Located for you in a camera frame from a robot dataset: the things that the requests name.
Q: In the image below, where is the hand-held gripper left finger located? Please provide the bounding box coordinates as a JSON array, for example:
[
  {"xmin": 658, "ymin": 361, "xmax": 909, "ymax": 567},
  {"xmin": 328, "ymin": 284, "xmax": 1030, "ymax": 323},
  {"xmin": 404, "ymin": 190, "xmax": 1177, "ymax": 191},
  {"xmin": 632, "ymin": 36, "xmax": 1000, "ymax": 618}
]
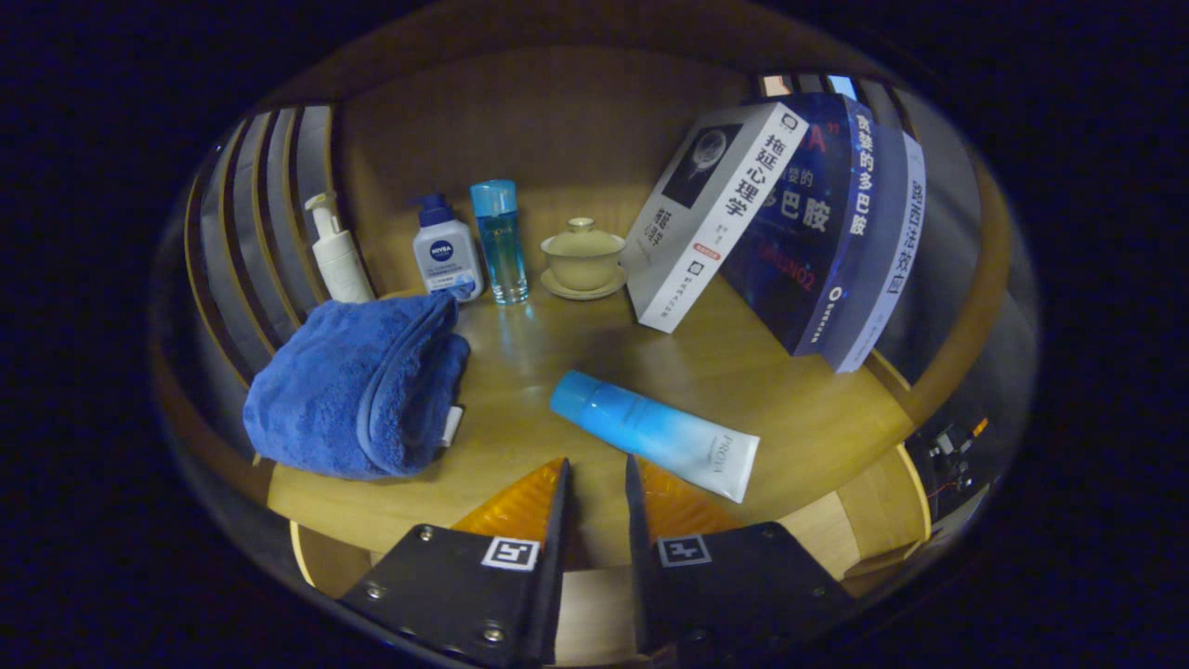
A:
[{"xmin": 339, "ymin": 457, "xmax": 572, "ymax": 668}]

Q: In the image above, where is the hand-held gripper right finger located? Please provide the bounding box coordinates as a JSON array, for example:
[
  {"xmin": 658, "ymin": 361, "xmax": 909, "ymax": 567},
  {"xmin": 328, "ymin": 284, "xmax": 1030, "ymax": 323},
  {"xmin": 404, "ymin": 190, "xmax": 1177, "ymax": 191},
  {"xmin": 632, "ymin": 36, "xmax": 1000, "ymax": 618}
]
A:
[{"xmin": 624, "ymin": 453, "xmax": 856, "ymax": 656}]

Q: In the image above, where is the blue and white tube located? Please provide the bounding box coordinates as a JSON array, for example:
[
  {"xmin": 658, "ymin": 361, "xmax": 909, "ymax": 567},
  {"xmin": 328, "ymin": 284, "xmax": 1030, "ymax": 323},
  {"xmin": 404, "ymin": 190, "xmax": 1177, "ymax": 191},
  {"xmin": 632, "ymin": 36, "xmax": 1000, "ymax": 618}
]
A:
[{"xmin": 550, "ymin": 370, "xmax": 761, "ymax": 505}]

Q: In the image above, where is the wooden countertop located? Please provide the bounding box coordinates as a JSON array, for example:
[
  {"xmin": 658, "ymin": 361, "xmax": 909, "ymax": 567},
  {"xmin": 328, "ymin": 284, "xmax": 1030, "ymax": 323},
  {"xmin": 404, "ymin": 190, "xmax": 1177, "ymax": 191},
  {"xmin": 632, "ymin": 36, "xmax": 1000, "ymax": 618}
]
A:
[{"xmin": 267, "ymin": 269, "xmax": 916, "ymax": 568}]

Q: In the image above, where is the wooden cabinet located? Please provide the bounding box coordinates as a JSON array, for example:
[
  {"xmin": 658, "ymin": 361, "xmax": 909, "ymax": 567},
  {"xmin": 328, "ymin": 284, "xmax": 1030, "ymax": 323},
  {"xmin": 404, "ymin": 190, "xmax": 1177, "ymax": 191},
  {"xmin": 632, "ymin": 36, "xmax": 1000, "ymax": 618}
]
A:
[{"xmin": 149, "ymin": 0, "xmax": 1013, "ymax": 484}]

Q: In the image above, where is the folded blue towel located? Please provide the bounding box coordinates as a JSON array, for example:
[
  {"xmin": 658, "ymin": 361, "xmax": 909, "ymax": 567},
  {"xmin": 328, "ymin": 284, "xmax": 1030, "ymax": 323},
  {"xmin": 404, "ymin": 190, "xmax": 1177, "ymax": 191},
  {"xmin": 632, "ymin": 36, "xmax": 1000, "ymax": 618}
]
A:
[{"xmin": 242, "ymin": 293, "xmax": 472, "ymax": 481}]

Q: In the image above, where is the beige lidded teacup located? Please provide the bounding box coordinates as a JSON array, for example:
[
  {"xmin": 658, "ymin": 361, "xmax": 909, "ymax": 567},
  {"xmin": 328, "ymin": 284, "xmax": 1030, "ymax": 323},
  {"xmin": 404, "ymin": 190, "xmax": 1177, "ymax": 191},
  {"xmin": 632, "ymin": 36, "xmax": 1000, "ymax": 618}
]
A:
[{"xmin": 540, "ymin": 216, "xmax": 629, "ymax": 301}]

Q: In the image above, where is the white lotion bottle blue cap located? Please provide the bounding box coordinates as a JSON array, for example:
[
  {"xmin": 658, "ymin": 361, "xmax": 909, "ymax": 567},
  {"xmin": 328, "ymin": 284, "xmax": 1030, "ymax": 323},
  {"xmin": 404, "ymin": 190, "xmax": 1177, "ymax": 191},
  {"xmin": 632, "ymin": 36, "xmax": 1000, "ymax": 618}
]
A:
[{"xmin": 412, "ymin": 192, "xmax": 485, "ymax": 303}]

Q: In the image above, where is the clear blue bottle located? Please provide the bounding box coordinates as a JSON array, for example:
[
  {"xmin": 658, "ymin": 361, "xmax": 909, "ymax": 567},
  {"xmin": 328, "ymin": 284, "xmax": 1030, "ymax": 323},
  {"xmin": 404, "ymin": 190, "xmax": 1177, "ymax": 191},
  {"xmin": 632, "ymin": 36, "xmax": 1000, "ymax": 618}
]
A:
[{"xmin": 468, "ymin": 179, "xmax": 529, "ymax": 306}]

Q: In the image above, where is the dark blue book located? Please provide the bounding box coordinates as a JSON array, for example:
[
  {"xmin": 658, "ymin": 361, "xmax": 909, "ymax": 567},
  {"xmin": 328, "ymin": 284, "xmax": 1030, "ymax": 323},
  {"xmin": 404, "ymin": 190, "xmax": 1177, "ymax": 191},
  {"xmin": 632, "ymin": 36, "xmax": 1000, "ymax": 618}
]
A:
[{"xmin": 720, "ymin": 91, "xmax": 879, "ymax": 358}]

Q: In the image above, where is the white book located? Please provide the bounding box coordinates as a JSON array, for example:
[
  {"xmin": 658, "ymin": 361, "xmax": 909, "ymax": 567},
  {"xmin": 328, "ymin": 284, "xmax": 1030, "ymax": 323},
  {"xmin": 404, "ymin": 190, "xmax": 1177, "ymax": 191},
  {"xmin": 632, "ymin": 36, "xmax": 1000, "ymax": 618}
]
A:
[{"xmin": 621, "ymin": 101, "xmax": 810, "ymax": 335}]

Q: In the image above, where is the white pump bottle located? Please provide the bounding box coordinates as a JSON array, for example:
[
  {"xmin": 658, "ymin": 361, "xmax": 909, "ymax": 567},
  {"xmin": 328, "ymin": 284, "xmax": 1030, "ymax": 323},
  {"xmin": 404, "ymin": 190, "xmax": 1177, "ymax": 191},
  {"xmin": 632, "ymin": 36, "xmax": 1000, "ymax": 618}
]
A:
[{"xmin": 305, "ymin": 191, "xmax": 375, "ymax": 305}]

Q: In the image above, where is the pale purple book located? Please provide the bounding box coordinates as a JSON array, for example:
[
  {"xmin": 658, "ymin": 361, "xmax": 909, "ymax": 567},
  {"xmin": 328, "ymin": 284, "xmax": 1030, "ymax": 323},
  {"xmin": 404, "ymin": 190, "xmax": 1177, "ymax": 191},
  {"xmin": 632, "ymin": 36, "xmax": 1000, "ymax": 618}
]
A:
[{"xmin": 822, "ymin": 116, "xmax": 928, "ymax": 374}]

